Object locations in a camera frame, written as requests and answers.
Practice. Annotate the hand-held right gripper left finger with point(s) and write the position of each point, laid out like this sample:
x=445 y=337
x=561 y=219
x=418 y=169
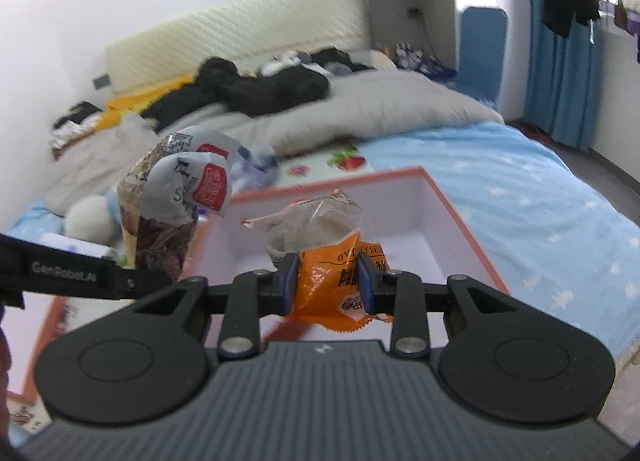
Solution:
x=287 y=286

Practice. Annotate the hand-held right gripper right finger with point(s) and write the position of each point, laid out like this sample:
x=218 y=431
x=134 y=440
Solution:
x=365 y=286

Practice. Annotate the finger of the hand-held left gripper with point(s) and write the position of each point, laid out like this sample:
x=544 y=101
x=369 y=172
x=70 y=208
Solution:
x=145 y=283

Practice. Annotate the orange snack packet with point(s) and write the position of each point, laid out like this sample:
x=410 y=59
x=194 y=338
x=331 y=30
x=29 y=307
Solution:
x=327 y=286

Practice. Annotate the grey and brown snack packet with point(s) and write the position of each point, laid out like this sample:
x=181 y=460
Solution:
x=200 y=138
x=165 y=211

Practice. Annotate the pink cardboard box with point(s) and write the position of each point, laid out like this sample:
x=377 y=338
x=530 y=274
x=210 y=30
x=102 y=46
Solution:
x=415 y=221

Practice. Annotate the white spray bottle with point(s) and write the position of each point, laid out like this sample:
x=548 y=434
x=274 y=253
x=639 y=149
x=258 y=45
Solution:
x=65 y=242

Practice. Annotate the white and blue plush toy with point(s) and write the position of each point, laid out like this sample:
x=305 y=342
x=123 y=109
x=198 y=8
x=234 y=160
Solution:
x=87 y=218

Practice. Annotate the pink box lid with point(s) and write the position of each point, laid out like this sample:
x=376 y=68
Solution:
x=35 y=341

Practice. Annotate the fruit print tablecloth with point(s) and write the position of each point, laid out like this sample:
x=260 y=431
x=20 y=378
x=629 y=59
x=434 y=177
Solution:
x=320 y=166

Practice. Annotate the blue and white plastic bag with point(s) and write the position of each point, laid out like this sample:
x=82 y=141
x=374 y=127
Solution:
x=255 y=163

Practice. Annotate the pile of clothes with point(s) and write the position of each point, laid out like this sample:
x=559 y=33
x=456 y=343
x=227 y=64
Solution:
x=75 y=118

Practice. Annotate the yellow cloth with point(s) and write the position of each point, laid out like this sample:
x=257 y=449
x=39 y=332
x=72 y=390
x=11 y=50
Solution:
x=125 y=108

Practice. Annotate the grey duvet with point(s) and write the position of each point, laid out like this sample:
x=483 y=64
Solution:
x=380 y=106

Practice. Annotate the light blue bedsheet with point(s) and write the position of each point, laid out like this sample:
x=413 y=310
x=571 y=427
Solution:
x=525 y=191

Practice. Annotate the black clothes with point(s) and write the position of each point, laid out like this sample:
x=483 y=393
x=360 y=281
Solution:
x=260 y=88

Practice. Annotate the small black garment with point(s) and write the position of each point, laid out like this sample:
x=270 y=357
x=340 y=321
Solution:
x=332 y=57

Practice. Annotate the row of small bottles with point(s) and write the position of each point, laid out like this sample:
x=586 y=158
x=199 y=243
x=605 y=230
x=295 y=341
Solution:
x=407 y=53

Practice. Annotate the cream padded headboard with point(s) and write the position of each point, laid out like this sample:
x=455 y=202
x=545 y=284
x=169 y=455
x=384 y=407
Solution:
x=225 y=36

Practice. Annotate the blue chair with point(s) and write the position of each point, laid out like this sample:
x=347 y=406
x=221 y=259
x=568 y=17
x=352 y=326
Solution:
x=482 y=51

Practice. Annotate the blue curtain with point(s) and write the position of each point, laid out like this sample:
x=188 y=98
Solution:
x=555 y=91

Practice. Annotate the grey wall outlet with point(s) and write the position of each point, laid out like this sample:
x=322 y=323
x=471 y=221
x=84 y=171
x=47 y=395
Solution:
x=101 y=81

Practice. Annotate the black wall socket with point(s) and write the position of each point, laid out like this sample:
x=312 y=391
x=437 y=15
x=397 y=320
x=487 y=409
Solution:
x=415 y=13

